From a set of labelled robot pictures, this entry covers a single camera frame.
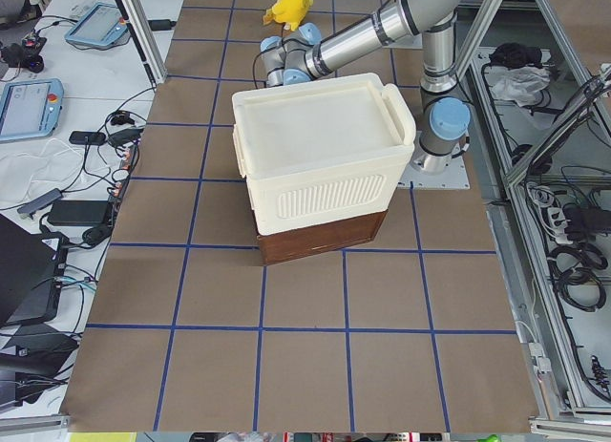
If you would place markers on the yellow plush toy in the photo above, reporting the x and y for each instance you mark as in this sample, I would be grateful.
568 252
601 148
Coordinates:
290 13

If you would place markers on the black laptop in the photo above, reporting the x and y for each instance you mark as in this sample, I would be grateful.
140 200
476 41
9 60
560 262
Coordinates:
30 267

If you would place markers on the black power adapter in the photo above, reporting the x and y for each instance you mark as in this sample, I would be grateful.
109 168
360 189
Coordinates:
78 212

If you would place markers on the blue teach pendant near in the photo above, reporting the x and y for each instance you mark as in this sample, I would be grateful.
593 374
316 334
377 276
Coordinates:
30 109

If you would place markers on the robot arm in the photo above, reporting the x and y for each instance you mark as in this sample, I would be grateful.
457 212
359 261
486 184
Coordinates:
406 27

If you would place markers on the dark wooden drawer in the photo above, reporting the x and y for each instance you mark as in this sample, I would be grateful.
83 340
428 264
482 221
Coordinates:
321 238

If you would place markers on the blue teach pendant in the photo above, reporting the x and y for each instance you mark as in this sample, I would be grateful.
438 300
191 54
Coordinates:
101 28
30 109

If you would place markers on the blue teach pendant far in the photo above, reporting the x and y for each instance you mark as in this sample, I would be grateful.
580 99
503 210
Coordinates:
101 28

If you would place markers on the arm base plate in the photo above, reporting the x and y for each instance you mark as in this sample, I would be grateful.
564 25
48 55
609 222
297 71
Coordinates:
428 172

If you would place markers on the white plastic storage box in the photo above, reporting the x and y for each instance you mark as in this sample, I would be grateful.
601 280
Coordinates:
317 195

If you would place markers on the aluminium side frame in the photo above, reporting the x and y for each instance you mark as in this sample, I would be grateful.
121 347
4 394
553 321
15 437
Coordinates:
539 72

